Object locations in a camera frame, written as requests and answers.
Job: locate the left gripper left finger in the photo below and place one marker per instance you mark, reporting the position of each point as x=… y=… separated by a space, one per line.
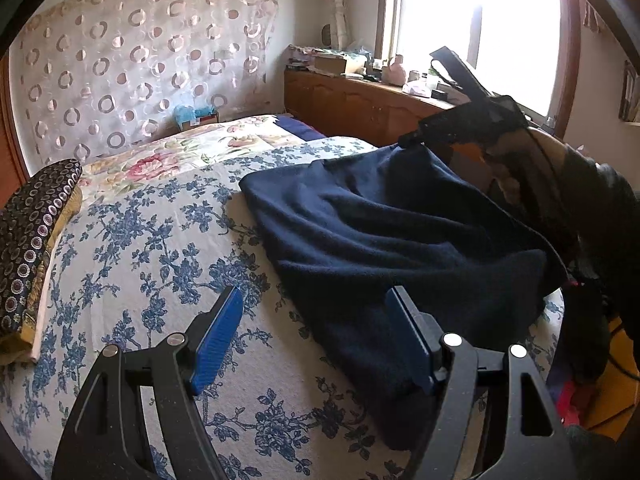
x=105 y=435

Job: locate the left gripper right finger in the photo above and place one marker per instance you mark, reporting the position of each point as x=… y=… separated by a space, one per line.
x=494 y=417

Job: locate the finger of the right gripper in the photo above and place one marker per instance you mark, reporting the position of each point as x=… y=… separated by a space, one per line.
x=459 y=74
x=448 y=127

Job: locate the navy printed t-shirt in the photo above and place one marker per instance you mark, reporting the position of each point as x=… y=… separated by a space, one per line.
x=342 y=232

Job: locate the person's right hand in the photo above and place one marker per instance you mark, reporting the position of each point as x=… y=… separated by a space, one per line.
x=522 y=173

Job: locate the pink bottle on sideboard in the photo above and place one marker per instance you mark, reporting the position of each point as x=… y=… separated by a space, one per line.
x=393 y=73

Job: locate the wooden sideboard cabinet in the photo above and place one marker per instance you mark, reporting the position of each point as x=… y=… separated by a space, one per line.
x=337 y=106

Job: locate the cardboard box on sideboard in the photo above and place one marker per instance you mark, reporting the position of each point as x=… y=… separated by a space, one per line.
x=339 y=65

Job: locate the blue floral white sheet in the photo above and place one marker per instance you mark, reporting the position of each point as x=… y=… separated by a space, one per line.
x=131 y=269

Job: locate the dark circle-patterned folded garment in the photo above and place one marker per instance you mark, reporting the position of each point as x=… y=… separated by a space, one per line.
x=31 y=222

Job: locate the floral pink quilt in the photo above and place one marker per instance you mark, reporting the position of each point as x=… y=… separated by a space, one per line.
x=166 y=158

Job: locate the cardboard box with blue items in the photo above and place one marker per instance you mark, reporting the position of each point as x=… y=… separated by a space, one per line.
x=188 y=117

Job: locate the circle-patterned sheer curtain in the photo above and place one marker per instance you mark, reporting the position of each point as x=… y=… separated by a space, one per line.
x=91 y=78

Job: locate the window with wooden frame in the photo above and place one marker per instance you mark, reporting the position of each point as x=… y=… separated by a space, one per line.
x=529 y=49

